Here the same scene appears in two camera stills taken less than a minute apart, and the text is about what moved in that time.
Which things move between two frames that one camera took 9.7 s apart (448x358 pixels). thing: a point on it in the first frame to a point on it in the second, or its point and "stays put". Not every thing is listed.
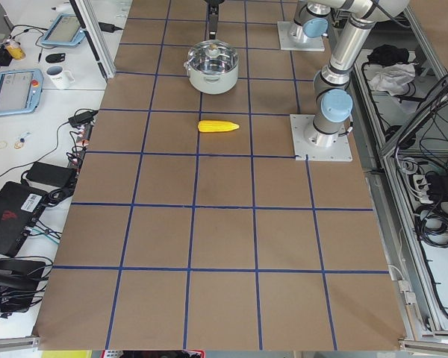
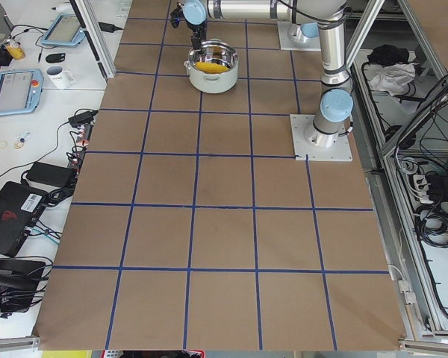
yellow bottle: (16, 53) stays put
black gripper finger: (213, 21) to (198, 31)
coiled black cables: (434, 222) stays put
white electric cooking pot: (213, 66) stays put
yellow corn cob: (215, 126) to (210, 68)
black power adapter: (83, 119) stays put
